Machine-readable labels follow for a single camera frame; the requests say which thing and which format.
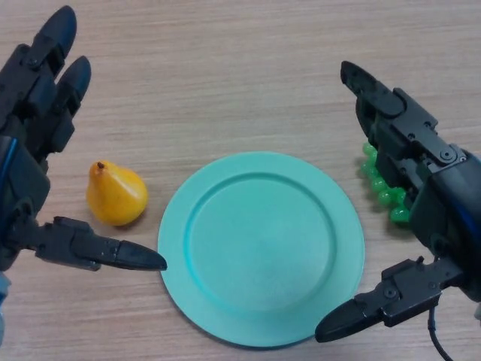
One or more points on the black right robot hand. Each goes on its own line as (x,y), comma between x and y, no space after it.
(439,207)

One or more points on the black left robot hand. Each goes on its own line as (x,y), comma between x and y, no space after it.
(22,176)

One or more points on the yellow pear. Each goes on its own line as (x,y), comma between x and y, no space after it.
(116,195)

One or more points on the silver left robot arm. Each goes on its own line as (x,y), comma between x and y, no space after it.
(2,289)

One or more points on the teal green round plate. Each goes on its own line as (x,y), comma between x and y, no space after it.
(259,248)

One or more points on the green grape bunch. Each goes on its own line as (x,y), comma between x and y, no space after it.
(376,184)

